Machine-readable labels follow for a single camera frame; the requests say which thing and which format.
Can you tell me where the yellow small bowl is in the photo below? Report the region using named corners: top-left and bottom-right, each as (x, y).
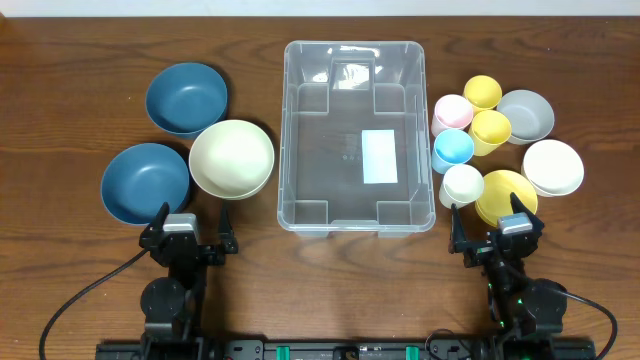
top-left (475, 170), bottom-right (538, 227)

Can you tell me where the white label in bin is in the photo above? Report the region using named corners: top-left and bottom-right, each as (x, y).
top-left (361, 129), bottom-right (398, 184)

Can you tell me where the white plastic cup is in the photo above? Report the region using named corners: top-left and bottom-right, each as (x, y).
top-left (439, 164), bottom-right (485, 209)

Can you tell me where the white small bowl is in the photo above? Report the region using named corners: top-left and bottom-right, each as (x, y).
top-left (521, 139), bottom-right (585, 197)

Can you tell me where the dark blue bowl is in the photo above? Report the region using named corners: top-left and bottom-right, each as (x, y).
top-left (100, 143), bottom-right (191, 225)
top-left (145, 62), bottom-right (229, 139)

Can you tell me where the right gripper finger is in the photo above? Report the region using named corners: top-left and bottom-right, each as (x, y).
top-left (450, 204), bottom-right (466, 245)
top-left (510, 192), bottom-right (539, 223)

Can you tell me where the yellow cup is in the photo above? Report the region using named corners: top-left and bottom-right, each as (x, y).
top-left (468, 110), bottom-right (512, 156)
top-left (463, 75), bottom-right (503, 114)

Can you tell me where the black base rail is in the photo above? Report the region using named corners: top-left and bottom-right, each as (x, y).
top-left (95, 337), bottom-right (596, 360)

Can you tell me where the cream large bowl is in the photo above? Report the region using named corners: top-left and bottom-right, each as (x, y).
top-left (189, 120), bottom-right (276, 200)

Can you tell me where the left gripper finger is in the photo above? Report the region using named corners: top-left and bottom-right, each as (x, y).
top-left (151, 202), bottom-right (170, 232)
top-left (218, 202), bottom-right (234, 244)

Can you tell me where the light blue cup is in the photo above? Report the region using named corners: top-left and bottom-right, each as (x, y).
top-left (432, 129), bottom-right (475, 174)

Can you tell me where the grey small bowl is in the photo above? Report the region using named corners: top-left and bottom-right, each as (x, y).
top-left (497, 89), bottom-right (555, 145)

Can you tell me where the clear plastic storage bin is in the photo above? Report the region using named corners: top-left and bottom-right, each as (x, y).
top-left (277, 40), bottom-right (436, 237)

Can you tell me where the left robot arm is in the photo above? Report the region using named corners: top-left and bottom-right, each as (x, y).
top-left (139, 204), bottom-right (239, 360)

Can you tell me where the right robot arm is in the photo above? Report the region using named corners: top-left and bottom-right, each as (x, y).
top-left (449, 193), bottom-right (567, 359)

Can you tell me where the pink plastic cup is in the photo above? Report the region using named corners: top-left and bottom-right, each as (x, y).
top-left (431, 94), bottom-right (474, 137)

